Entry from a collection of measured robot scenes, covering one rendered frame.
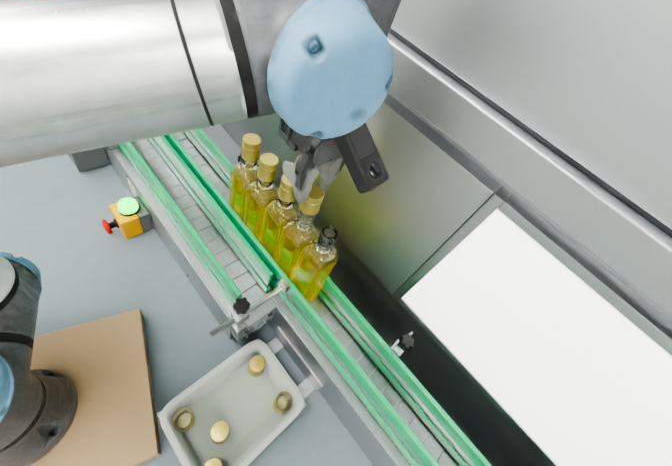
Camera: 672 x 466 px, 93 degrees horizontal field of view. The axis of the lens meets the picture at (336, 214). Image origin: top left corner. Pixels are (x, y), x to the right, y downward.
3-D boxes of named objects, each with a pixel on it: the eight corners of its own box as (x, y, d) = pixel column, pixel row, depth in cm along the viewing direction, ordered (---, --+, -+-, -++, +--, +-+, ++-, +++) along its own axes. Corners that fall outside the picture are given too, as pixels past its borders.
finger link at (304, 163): (308, 178, 50) (328, 133, 45) (315, 185, 50) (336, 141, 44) (285, 185, 47) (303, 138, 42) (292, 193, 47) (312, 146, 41)
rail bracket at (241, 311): (285, 303, 71) (295, 278, 62) (215, 353, 61) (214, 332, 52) (277, 292, 72) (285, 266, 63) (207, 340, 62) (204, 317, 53)
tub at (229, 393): (301, 409, 71) (309, 403, 64) (206, 503, 58) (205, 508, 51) (256, 345, 76) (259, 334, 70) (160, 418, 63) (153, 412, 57)
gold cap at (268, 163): (274, 168, 63) (277, 152, 59) (277, 182, 61) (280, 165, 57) (256, 168, 61) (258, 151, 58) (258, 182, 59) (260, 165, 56)
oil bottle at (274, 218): (287, 260, 78) (305, 207, 62) (269, 272, 75) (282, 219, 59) (274, 244, 80) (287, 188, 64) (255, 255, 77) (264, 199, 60)
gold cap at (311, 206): (322, 210, 56) (329, 194, 53) (307, 218, 54) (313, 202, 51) (310, 197, 57) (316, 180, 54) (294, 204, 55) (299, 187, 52)
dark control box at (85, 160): (110, 165, 96) (103, 143, 90) (79, 173, 91) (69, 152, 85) (99, 148, 98) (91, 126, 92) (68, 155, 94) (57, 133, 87)
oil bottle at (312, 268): (317, 297, 75) (344, 250, 58) (299, 311, 71) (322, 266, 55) (302, 279, 76) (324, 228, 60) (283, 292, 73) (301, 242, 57)
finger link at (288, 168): (283, 183, 55) (299, 139, 49) (304, 206, 53) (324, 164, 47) (268, 187, 53) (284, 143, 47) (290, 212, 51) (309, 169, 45)
